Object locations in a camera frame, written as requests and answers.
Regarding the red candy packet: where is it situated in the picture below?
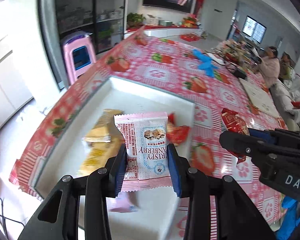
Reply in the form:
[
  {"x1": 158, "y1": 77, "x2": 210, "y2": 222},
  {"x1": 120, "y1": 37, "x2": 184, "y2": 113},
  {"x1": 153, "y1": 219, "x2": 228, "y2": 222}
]
[{"x1": 221, "y1": 108, "x2": 250, "y2": 166}]

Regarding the pink white cranberry packet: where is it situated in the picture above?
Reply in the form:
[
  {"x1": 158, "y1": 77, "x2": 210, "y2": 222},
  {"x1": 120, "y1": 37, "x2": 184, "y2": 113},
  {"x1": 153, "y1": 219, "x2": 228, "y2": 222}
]
[{"x1": 114, "y1": 112, "x2": 172, "y2": 192}]

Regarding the right hand blue glove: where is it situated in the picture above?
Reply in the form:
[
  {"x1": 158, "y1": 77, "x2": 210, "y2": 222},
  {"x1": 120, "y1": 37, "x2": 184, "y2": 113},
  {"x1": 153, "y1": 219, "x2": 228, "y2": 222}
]
[{"x1": 275, "y1": 196, "x2": 300, "y2": 239}]

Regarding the white foam board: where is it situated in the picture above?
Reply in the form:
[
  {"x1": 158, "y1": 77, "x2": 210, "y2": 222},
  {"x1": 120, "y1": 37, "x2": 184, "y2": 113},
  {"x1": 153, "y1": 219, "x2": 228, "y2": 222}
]
[{"x1": 239, "y1": 78, "x2": 280, "y2": 118}]

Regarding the person in green jacket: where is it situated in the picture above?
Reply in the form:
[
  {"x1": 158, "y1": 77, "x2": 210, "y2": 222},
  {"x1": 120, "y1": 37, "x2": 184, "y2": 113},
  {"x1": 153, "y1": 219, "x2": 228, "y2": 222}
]
[{"x1": 279, "y1": 53, "x2": 293, "y2": 81}]

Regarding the black power adapter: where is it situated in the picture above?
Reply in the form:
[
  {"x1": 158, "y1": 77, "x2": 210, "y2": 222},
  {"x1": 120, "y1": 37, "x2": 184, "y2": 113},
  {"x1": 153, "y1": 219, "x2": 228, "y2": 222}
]
[{"x1": 232, "y1": 69, "x2": 247, "y2": 80}]

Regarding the light blue snack packet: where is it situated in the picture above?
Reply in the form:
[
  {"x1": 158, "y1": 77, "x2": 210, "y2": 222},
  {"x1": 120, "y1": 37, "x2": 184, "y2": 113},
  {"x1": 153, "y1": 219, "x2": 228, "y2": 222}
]
[{"x1": 106, "y1": 192, "x2": 138, "y2": 213}]

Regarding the small red packet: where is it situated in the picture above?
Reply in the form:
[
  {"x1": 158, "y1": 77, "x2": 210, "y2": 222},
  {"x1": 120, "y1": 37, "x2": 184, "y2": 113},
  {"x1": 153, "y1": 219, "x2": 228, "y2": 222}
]
[{"x1": 166, "y1": 113, "x2": 190, "y2": 146}]

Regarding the person in pink coat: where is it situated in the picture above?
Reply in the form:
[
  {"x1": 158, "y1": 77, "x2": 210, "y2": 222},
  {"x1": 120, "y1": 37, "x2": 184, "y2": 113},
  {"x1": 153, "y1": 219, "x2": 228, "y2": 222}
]
[{"x1": 258, "y1": 46, "x2": 280, "y2": 89}]

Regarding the white rectangular tray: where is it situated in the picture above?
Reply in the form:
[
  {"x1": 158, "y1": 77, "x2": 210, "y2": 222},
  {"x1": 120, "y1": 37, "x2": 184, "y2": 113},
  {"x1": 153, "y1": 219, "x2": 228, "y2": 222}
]
[{"x1": 34, "y1": 76, "x2": 196, "y2": 240}]

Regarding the strawberry pattern tablecloth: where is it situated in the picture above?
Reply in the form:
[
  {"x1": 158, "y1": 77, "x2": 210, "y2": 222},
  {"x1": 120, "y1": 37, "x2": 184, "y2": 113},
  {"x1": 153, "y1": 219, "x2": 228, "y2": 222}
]
[{"x1": 9, "y1": 35, "x2": 285, "y2": 224}]

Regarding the pair of blue gloves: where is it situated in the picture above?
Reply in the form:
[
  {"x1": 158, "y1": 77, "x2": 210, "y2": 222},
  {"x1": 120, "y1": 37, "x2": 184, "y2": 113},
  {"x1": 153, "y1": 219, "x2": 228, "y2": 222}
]
[{"x1": 192, "y1": 49, "x2": 218, "y2": 78}]

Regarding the yellow cracker packet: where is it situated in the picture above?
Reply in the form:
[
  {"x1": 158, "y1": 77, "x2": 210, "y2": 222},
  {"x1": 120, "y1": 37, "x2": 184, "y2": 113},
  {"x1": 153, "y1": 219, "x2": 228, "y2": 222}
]
[{"x1": 78, "y1": 109, "x2": 124, "y2": 176}]

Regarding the pink plastic stool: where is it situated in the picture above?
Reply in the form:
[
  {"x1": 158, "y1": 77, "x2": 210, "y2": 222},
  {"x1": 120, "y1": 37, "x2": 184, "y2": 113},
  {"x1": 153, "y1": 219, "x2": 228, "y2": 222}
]
[{"x1": 61, "y1": 31, "x2": 97, "y2": 85}]

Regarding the green potted plant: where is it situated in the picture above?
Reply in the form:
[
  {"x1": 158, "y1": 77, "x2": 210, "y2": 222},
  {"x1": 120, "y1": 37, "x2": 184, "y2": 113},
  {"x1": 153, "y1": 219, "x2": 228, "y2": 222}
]
[{"x1": 127, "y1": 12, "x2": 146, "y2": 28}]

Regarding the glass display cabinet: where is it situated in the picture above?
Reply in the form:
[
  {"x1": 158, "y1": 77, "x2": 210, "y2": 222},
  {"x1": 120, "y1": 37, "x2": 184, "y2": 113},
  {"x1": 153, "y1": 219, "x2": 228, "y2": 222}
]
[{"x1": 38, "y1": 0, "x2": 128, "y2": 55}]

